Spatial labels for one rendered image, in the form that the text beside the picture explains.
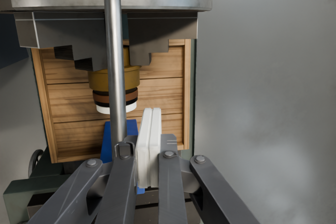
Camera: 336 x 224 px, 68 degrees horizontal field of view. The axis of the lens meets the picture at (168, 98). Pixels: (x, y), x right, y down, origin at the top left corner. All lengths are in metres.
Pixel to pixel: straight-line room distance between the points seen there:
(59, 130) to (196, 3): 0.50
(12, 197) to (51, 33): 0.52
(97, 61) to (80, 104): 0.30
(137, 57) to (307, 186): 2.21
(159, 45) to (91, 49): 0.10
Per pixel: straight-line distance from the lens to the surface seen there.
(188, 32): 0.39
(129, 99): 0.41
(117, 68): 0.18
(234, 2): 1.65
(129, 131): 0.59
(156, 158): 0.16
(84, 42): 0.36
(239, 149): 1.93
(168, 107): 0.66
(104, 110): 0.42
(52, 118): 0.68
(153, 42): 0.39
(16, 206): 0.78
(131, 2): 0.26
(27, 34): 0.33
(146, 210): 0.71
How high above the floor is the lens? 1.50
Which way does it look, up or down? 70 degrees down
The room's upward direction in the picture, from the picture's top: 149 degrees clockwise
